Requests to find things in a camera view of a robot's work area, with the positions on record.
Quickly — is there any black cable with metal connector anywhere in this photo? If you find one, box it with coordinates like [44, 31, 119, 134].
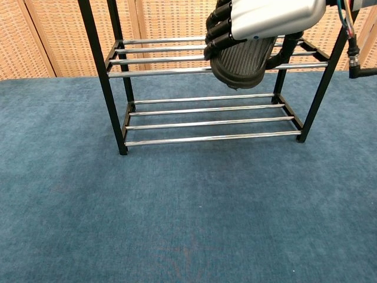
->
[346, 34, 377, 79]

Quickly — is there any black rubber slipper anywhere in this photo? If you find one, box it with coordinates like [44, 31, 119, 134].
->
[210, 37, 278, 91]

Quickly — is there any blue carpet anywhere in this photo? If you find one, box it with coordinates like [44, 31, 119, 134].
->
[0, 69, 377, 283]

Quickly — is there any black metal shoe rack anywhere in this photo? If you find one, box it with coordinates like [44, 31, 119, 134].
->
[77, 0, 366, 156]

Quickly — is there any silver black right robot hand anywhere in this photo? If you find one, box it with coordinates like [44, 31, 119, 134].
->
[203, 0, 327, 71]

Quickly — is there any multicoloured wire bundle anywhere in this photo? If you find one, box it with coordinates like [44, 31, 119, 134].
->
[335, 0, 358, 38]

